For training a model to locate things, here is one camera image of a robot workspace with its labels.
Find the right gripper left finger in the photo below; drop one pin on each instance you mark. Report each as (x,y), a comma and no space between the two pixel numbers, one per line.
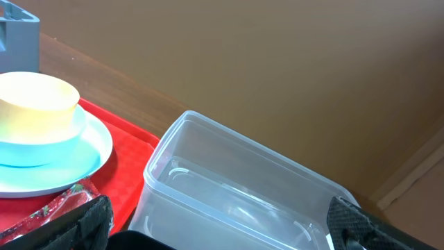
(86,227)

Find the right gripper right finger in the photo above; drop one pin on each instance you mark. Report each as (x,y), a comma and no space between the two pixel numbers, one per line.
(352,228)

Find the red snack wrapper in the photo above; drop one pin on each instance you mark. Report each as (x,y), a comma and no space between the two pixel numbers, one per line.
(23,215)

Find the light blue bowl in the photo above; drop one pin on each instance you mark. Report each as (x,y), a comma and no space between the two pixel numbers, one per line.
(46,149)

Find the yellow plastic cup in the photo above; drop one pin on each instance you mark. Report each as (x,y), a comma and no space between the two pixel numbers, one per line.
(36,108)

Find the grey dishwasher rack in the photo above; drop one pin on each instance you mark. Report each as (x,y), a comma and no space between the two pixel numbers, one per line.
(20,39)

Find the black plastic tray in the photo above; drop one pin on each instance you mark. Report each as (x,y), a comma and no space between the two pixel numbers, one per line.
(134,240)

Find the red plastic tray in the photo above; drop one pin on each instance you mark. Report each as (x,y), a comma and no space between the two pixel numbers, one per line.
(121,178)

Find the light blue plate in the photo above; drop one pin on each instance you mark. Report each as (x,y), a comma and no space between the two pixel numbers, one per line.
(90,154)

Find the clear plastic bin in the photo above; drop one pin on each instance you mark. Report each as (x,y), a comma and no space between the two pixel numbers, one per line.
(209,187)

